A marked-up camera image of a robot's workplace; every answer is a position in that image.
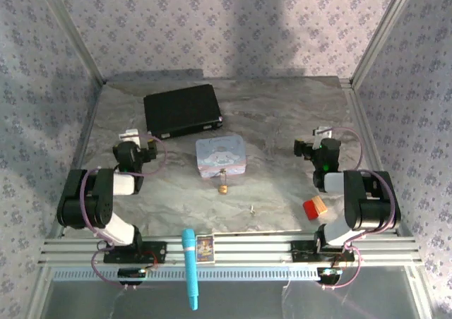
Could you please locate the small colourful card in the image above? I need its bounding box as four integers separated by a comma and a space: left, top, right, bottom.
196, 234, 216, 264

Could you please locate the pastel cartoon tin box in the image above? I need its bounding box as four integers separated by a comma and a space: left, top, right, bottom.
195, 135, 247, 179

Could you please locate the aluminium frame crossbar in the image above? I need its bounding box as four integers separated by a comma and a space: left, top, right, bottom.
38, 236, 423, 265

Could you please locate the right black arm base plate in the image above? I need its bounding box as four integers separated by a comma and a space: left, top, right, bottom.
290, 240, 356, 264

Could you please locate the right small black circuit board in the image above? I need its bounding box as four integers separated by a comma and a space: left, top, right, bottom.
316, 267, 343, 282

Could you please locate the left small black circuit board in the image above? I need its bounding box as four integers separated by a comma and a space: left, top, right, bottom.
117, 267, 147, 282

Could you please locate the aluminium side rail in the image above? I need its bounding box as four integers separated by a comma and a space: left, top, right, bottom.
340, 78, 414, 239
49, 82, 105, 239

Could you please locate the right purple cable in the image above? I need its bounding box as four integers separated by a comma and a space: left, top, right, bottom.
319, 127, 397, 291

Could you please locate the aluminium frame post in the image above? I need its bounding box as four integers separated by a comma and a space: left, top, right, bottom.
349, 0, 418, 90
37, 0, 107, 85

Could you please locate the small brass padlock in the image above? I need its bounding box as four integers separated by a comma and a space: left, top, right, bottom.
217, 169, 230, 195

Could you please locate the red wooden block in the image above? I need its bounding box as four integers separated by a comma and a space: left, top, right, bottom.
302, 195, 328, 221

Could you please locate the purple cable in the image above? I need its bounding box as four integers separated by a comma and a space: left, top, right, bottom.
319, 127, 397, 291
80, 133, 169, 291

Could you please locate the left aluminium side rail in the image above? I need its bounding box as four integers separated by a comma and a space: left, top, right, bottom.
49, 82, 105, 239

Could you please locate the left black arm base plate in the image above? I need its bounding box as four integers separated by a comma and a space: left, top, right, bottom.
103, 240, 167, 265

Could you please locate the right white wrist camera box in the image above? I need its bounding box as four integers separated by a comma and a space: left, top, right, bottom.
313, 126, 333, 147

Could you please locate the blue marker pen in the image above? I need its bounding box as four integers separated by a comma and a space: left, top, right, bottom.
181, 228, 200, 311

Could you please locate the left aluminium frame post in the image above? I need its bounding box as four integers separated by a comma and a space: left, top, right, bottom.
37, 0, 107, 85

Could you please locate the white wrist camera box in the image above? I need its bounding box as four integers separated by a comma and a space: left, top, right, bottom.
313, 126, 333, 147
119, 128, 141, 145

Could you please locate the small black circuit board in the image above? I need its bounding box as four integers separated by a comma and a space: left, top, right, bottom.
117, 267, 147, 282
316, 267, 343, 282

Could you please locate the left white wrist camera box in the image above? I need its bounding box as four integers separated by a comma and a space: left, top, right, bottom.
119, 128, 141, 145

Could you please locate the right aluminium side rail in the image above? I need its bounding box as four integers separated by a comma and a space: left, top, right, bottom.
340, 78, 414, 239

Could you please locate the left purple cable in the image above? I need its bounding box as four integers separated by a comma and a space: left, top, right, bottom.
80, 133, 169, 291

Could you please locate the grey slotted cable duct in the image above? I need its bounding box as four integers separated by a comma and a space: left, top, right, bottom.
52, 266, 324, 282

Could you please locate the right aluminium frame post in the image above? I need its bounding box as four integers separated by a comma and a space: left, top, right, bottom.
349, 0, 418, 90

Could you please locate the black flat case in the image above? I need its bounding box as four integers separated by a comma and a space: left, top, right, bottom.
143, 84, 224, 140

